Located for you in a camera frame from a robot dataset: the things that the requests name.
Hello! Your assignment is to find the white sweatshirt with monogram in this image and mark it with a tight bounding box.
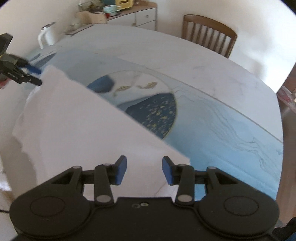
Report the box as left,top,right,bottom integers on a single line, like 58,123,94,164
1,65,189,197

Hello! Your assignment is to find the white kettle jug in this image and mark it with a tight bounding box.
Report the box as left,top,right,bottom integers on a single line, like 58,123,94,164
38,22,60,49

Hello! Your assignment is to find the glass teapot on tray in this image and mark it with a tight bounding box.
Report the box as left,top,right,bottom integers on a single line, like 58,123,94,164
64,18,93,36

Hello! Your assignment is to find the wooden box tray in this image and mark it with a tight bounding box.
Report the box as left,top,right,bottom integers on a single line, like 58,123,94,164
75,11,107,24

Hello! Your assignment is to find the light blue mug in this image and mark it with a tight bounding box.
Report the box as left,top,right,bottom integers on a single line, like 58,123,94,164
103,5,121,16

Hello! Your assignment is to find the yellow tissue box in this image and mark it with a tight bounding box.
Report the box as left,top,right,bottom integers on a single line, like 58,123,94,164
115,0,133,11

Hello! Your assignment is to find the white drawer cabinet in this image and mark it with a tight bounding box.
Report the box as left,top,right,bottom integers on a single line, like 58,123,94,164
107,1,158,31

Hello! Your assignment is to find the brown wooden chair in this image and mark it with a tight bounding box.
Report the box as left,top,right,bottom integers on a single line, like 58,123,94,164
181,15,237,58

